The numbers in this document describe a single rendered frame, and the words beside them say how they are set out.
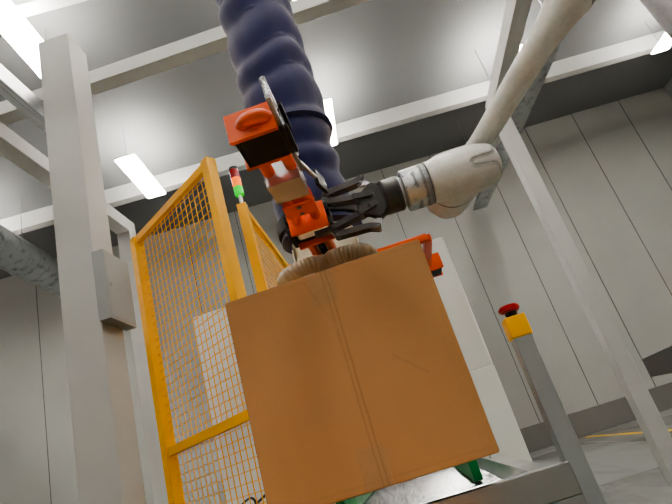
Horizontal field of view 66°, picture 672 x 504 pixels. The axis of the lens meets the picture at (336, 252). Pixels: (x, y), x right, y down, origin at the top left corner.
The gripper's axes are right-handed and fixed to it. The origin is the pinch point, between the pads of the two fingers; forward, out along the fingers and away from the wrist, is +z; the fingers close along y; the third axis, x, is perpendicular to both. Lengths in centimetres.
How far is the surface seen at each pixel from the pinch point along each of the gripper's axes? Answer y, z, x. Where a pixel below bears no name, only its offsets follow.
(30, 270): -361, 493, 602
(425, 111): -474, -202, 705
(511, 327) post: 23, -47, 71
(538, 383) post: 42, -48, 72
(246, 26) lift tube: -74, 3, 16
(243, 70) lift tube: -61, 7, 18
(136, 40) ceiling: -501, 175, 383
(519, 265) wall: -207, -305, 923
